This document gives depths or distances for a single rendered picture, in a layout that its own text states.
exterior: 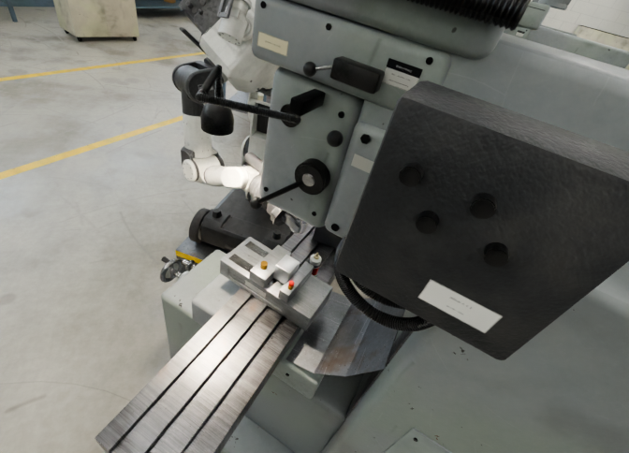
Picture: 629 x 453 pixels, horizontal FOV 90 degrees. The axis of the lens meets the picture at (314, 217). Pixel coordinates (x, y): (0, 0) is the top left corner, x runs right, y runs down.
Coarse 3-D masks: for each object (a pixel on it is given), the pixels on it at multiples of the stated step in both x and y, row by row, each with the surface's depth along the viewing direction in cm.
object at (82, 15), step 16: (64, 0) 466; (80, 0) 471; (96, 0) 485; (112, 0) 501; (128, 0) 517; (64, 16) 486; (80, 16) 481; (96, 16) 496; (112, 16) 512; (128, 16) 529; (80, 32) 491; (96, 32) 507; (112, 32) 523; (128, 32) 541; (576, 32) 640; (592, 32) 608; (624, 48) 598
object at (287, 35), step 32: (256, 0) 51; (288, 0) 50; (256, 32) 53; (288, 32) 51; (320, 32) 48; (352, 32) 46; (384, 32) 45; (288, 64) 53; (320, 64) 51; (384, 64) 46; (416, 64) 44; (448, 64) 43; (384, 96) 49
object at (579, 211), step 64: (448, 128) 23; (512, 128) 23; (384, 192) 29; (448, 192) 26; (512, 192) 23; (576, 192) 22; (384, 256) 32; (448, 256) 29; (512, 256) 26; (576, 256) 24; (448, 320) 32; (512, 320) 29
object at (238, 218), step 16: (240, 192) 199; (224, 208) 184; (240, 208) 187; (208, 224) 169; (224, 224) 171; (240, 224) 174; (256, 224) 180; (272, 224) 183; (208, 240) 174; (224, 240) 170; (240, 240) 167; (256, 240) 167; (272, 240) 167
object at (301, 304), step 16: (224, 256) 103; (240, 256) 104; (256, 256) 106; (224, 272) 104; (240, 272) 99; (304, 272) 100; (256, 288) 99; (272, 288) 97; (304, 288) 100; (320, 288) 101; (272, 304) 99; (288, 304) 94; (304, 304) 95; (320, 304) 97; (304, 320) 94
